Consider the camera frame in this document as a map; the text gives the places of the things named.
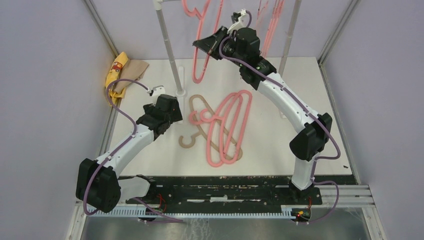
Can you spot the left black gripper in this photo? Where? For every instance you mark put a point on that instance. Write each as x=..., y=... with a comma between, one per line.
x=176, y=116

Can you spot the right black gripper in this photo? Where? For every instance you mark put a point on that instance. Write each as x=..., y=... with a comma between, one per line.
x=209, y=44

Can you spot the pink plastic hanger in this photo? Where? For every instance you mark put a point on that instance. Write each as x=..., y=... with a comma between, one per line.
x=201, y=16
x=212, y=152
x=222, y=114

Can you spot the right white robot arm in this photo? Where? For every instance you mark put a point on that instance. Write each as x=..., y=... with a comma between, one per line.
x=312, y=129

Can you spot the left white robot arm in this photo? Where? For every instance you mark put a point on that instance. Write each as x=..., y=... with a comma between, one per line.
x=99, y=183

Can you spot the beige plastic hanger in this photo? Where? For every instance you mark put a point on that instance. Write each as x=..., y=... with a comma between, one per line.
x=195, y=99

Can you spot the beige cloth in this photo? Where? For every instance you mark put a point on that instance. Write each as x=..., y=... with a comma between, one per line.
x=134, y=69

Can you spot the yellow printed cloth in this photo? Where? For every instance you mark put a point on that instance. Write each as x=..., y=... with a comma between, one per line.
x=114, y=93

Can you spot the left rack pole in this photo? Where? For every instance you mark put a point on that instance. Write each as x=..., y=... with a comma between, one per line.
x=164, y=31

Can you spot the rack pole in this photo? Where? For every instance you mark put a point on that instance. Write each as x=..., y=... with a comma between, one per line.
x=164, y=31
x=289, y=36

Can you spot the right rack pole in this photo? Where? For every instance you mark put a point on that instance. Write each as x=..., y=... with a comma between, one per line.
x=289, y=36

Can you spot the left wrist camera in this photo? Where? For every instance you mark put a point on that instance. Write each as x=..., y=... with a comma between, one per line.
x=157, y=91

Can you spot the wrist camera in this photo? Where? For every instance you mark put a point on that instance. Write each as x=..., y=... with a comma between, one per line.
x=238, y=20
x=157, y=91

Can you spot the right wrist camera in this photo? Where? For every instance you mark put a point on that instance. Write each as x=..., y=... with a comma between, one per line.
x=238, y=20

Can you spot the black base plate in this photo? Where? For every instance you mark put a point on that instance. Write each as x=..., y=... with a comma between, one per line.
x=235, y=194

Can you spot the white cable duct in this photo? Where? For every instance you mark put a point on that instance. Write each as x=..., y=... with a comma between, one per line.
x=140, y=211

